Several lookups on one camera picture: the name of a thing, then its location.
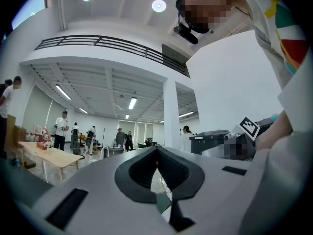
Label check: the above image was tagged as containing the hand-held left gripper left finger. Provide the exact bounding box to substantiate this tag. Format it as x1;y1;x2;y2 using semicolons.
31;147;176;235

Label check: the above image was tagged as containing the person's right forearm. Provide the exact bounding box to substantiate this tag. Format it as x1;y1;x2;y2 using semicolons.
256;109;294;152

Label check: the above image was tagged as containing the person's head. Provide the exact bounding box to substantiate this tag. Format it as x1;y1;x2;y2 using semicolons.
175;0;233;34

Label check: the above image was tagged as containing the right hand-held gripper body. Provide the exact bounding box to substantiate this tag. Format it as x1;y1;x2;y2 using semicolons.
224;116;260;161

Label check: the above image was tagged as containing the person's cream printed shirt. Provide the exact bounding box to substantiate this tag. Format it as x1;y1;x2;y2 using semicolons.
229;0;313;134

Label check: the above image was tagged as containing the long wooden table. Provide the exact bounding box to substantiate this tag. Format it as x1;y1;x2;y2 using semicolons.
17;141;85;182

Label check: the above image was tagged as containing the white round table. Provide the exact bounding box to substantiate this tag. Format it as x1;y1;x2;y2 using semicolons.
200;147;228;158

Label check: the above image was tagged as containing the black balcony railing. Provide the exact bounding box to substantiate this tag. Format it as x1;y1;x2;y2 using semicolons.
34;35;191;78

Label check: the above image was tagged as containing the large black wheeled bin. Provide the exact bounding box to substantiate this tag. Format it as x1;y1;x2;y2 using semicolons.
189;130;231;155

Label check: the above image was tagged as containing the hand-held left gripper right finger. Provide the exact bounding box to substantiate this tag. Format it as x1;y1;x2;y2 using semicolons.
156;147;252;235

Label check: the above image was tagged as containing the black head-worn camera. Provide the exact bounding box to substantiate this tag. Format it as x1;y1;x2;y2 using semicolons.
173;21;199;45

